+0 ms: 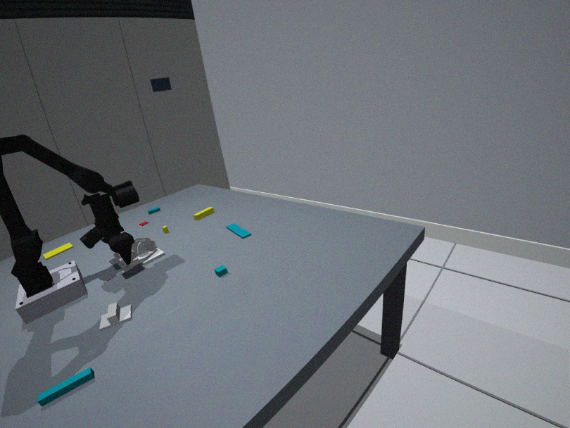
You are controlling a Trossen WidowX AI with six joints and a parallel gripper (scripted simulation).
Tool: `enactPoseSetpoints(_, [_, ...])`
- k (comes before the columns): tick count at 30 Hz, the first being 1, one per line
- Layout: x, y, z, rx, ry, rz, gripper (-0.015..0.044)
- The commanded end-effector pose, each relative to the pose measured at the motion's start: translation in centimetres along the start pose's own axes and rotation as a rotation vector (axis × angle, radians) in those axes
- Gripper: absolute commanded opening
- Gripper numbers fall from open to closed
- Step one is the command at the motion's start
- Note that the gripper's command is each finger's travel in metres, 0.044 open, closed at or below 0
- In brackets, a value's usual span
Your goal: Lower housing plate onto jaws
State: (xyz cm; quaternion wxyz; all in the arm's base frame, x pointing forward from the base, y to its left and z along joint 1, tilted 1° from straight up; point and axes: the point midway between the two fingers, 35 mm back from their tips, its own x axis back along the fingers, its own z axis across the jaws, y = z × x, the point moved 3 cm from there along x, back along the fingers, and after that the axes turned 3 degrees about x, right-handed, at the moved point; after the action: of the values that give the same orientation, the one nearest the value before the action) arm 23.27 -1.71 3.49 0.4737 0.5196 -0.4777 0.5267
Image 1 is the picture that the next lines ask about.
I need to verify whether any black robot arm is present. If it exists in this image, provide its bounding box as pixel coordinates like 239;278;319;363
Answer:
0;134;139;298

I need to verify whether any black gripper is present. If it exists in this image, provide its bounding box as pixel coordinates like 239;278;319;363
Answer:
95;211;134;265

